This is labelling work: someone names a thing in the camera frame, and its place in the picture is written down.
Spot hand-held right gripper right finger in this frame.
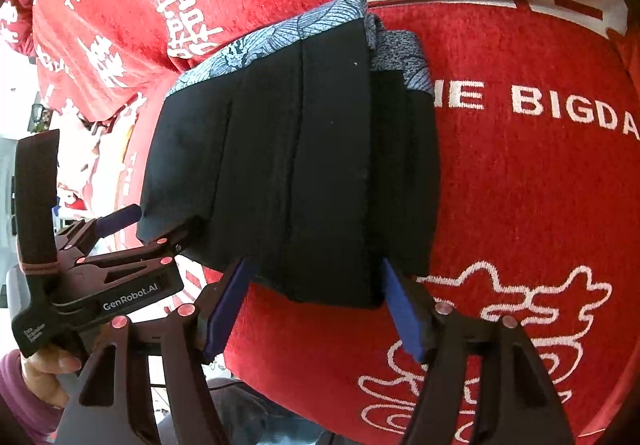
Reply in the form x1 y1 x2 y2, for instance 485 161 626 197
381 257 576 445

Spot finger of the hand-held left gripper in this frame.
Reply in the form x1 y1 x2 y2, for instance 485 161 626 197
57 203 144 252
75 223 194 273

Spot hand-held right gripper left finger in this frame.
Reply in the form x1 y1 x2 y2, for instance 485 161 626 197
54 256 257 445

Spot black pants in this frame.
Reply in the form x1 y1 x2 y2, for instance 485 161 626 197
137 0 441 311

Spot person's left forearm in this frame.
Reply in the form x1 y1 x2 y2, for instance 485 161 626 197
0 351 58 445

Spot person's left hand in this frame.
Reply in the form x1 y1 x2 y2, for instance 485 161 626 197
22 347 82 409

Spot red printed blanket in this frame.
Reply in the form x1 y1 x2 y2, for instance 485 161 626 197
30 0 640 445

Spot maroon printed cloth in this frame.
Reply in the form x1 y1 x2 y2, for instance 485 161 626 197
0 0 43 58

